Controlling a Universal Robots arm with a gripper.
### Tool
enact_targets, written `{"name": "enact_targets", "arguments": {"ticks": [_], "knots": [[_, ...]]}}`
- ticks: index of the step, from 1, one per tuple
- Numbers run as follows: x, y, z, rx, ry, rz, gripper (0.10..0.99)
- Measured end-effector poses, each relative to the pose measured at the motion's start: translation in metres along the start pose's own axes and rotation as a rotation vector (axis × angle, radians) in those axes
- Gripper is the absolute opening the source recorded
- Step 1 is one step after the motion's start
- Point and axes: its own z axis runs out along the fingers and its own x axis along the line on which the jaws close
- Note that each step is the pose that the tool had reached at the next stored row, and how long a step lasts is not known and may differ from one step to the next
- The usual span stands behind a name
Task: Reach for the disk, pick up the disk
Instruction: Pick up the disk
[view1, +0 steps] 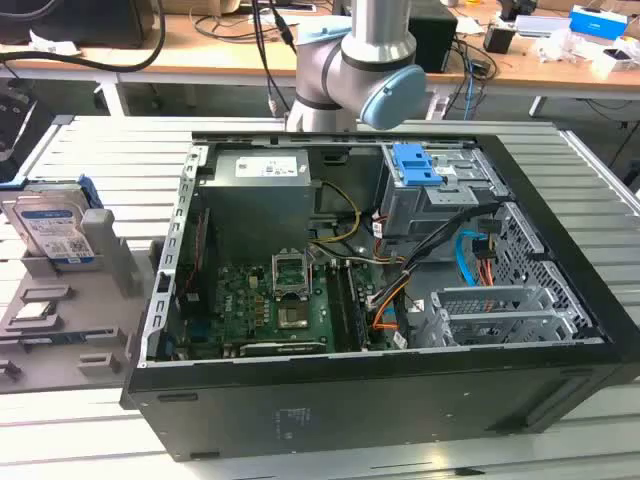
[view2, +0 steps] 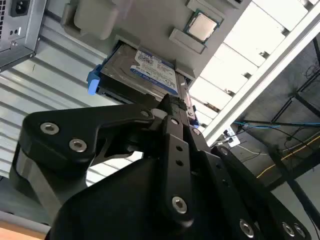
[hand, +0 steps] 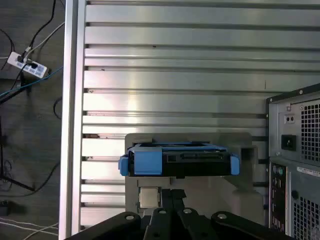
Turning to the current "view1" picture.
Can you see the hard disk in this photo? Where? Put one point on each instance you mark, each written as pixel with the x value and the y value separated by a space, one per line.
pixel 50 230

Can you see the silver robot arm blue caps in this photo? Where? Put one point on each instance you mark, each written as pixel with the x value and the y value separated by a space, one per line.
pixel 370 55

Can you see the silver metal disk bay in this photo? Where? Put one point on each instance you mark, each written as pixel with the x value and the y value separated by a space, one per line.
pixel 500 312

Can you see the black RAM slot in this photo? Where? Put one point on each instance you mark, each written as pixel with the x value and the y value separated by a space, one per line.
pixel 338 305

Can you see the grey power supply unit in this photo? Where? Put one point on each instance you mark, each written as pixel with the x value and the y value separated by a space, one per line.
pixel 260 210

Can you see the CPU socket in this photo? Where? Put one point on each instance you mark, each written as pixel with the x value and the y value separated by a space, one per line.
pixel 292 317

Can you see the grey metal drive cage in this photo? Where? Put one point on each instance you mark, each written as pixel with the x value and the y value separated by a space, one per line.
pixel 410 215

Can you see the green motherboard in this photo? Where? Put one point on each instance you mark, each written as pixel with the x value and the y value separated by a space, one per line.
pixel 240 310

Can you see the black graphics card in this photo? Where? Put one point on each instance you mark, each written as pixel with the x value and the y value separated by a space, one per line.
pixel 280 348

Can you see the blue plastic drive latch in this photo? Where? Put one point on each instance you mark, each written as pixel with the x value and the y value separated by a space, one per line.
pixel 412 165

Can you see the black open PC case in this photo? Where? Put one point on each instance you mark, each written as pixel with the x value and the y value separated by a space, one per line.
pixel 350 410

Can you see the wooden desk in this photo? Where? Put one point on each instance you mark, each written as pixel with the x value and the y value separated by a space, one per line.
pixel 225 55

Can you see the black box speaker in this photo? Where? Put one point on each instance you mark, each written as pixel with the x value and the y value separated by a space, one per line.
pixel 435 40

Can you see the small black box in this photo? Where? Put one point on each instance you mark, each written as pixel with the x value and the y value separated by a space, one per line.
pixel 499 39

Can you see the grey plastic parts rack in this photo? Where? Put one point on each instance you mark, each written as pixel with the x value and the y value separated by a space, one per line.
pixel 65 345

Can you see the RAM stick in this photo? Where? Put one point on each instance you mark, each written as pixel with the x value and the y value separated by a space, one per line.
pixel 50 340

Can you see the silver CPU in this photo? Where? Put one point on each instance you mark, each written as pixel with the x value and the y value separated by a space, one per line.
pixel 35 311

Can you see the black computer on desk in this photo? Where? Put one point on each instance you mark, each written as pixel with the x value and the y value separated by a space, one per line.
pixel 95 22

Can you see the blue cardboard box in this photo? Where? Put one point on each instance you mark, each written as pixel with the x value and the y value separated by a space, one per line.
pixel 597 20

